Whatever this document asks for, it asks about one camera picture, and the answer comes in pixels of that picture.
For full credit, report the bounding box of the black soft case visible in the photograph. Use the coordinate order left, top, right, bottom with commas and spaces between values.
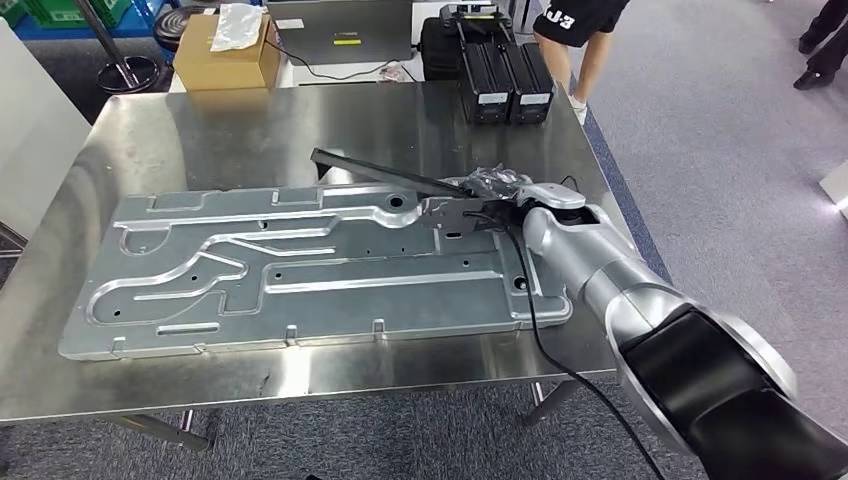
420, 16, 466, 82

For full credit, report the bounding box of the white plastic bag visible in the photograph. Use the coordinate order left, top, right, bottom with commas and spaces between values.
209, 3, 264, 53

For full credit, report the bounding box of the brown cardboard box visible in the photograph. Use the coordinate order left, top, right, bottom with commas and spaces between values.
173, 13, 283, 92

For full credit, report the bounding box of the grey laptop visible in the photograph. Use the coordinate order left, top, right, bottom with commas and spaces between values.
266, 0, 415, 66

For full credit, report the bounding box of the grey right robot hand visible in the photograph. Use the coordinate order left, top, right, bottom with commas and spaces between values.
458, 163, 537, 203

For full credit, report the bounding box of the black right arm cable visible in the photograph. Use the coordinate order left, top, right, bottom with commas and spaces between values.
463, 210, 669, 480

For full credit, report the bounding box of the black plastic perforated panel part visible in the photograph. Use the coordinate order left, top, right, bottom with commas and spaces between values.
309, 146, 511, 236

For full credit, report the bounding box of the stainless steel workbench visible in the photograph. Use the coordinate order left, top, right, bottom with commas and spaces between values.
0, 80, 657, 453

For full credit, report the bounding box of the small blue metal rack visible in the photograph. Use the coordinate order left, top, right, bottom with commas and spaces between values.
13, 0, 167, 41

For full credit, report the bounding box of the black laptop cable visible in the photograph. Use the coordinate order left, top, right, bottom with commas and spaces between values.
263, 38, 420, 84

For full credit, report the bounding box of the stamped grey metal plate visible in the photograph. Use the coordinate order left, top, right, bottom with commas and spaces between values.
58, 180, 576, 363

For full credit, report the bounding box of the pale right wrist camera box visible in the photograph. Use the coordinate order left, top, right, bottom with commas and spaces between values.
515, 182, 588, 212

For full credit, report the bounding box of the white cabinet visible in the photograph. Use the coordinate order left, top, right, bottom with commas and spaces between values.
0, 16, 93, 241

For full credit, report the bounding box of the white lit display counter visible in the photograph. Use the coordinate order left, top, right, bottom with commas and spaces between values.
820, 158, 848, 220

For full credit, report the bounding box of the white desk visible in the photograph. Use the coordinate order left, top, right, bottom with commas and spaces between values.
168, 0, 465, 87

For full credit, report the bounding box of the black battery box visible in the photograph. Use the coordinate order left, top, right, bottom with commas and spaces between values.
503, 40, 556, 127
460, 40, 516, 126

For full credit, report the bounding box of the green plastic crate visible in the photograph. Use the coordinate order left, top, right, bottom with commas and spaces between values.
0, 0, 91, 29

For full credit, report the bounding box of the stanchion with black base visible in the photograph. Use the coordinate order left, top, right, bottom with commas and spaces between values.
71, 0, 162, 96

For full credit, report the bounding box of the black round stool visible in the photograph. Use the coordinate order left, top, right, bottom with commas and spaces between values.
153, 5, 208, 53

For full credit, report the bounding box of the person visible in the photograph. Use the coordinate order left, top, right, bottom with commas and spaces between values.
793, 0, 848, 92
533, 0, 631, 127

